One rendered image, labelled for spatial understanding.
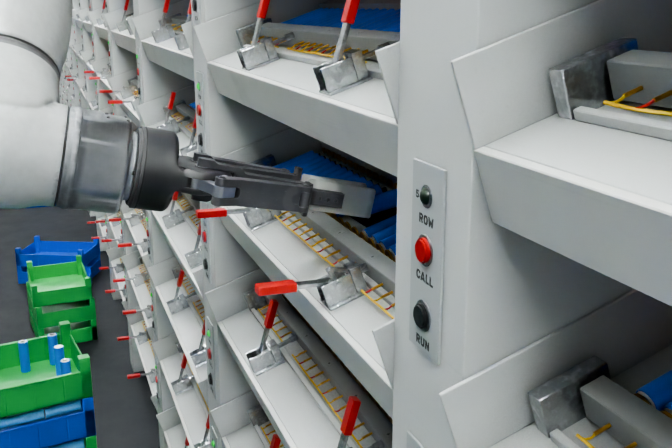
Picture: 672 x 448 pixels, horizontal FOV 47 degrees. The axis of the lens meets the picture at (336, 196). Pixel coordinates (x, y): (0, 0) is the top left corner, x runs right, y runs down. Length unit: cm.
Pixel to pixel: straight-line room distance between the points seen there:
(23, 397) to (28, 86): 92
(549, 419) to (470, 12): 24
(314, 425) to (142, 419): 161
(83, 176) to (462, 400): 37
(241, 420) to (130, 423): 122
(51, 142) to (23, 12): 13
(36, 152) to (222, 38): 47
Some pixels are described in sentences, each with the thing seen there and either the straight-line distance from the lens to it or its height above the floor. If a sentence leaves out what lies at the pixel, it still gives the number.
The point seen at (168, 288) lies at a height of 56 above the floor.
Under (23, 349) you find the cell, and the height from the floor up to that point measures 53.
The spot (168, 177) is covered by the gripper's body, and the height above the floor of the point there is 104.
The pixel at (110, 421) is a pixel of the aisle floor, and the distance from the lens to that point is 247.
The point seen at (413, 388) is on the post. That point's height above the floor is 94.
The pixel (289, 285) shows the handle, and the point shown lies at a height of 95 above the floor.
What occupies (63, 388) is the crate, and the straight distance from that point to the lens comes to 154.
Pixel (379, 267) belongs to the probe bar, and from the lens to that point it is 68.
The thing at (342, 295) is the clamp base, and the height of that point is 94.
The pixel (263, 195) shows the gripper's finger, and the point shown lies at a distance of 70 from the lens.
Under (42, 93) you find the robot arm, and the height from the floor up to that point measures 112.
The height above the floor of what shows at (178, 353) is 37.
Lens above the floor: 119
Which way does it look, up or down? 14 degrees down
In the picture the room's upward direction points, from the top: straight up
